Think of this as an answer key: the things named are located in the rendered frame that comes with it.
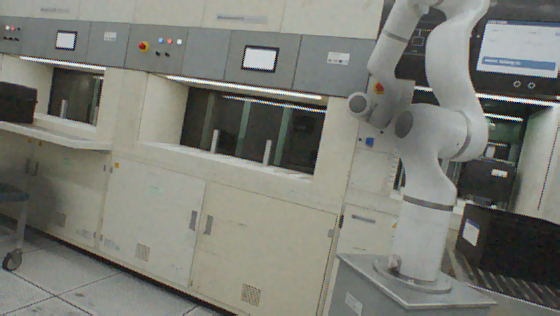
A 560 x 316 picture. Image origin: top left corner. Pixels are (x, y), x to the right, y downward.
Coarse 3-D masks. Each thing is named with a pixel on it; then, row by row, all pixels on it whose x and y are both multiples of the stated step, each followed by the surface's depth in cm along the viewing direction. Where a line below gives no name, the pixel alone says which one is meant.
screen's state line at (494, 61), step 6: (486, 60) 141; (492, 60) 140; (498, 60) 139; (504, 60) 139; (510, 60) 138; (516, 60) 137; (522, 60) 136; (528, 60) 135; (504, 66) 138; (510, 66) 138; (516, 66) 137; (522, 66) 136; (528, 66) 135; (534, 66) 135; (540, 66) 134; (546, 66) 133; (552, 66) 132
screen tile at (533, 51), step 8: (528, 32) 135; (536, 32) 134; (544, 32) 133; (552, 32) 132; (536, 40) 134; (544, 40) 133; (552, 40) 132; (528, 48) 135; (536, 48) 134; (544, 48) 133; (552, 48) 132; (536, 56) 134; (544, 56) 133; (552, 56) 132
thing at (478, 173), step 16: (496, 144) 172; (480, 160) 169; (496, 160) 175; (464, 176) 172; (480, 176) 170; (496, 176) 167; (512, 176) 164; (464, 192) 172; (480, 192) 169; (496, 192) 167
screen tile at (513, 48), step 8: (488, 32) 141; (496, 32) 140; (504, 32) 139; (512, 32) 137; (520, 32) 136; (512, 40) 137; (520, 40) 136; (488, 48) 141; (496, 48) 140; (504, 48) 139; (512, 48) 137
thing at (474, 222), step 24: (480, 216) 111; (504, 216) 127; (528, 216) 125; (456, 240) 130; (480, 240) 107; (504, 240) 102; (528, 240) 101; (552, 240) 100; (480, 264) 104; (504, 264) 103; (528, 264) 101; (552, 264) 100
